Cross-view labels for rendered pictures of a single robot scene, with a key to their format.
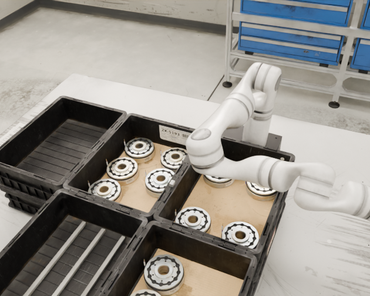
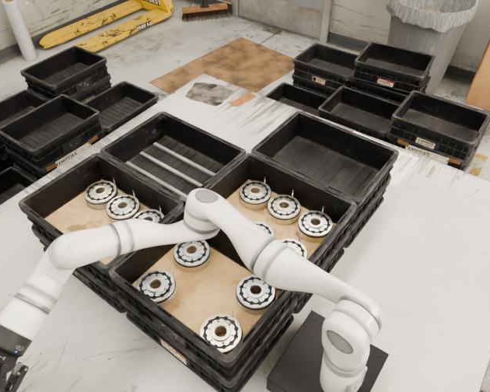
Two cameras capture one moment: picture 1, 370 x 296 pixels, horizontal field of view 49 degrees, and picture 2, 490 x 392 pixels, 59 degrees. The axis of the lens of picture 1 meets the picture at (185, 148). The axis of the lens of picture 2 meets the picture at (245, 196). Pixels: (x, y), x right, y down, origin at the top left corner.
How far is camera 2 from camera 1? 1.28 m
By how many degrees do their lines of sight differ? 69
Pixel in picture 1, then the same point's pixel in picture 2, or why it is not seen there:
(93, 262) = (186, 187)
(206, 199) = (224, 276)
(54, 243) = (215, 167)
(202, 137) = (197, 194)
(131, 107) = (459, 259)
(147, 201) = not seen: hidden behind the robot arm
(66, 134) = (358, 173)
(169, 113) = (446, 302)
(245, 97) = (271, 258)
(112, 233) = not seen: hidden behind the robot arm
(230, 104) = (257, 236)
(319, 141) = not seen: outside the picture
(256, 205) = (197, 323)
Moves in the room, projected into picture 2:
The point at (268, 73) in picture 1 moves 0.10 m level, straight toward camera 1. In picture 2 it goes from (340, 312) to (290, 292)
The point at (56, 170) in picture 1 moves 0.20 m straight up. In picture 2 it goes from (302, 166) to (308, 119)
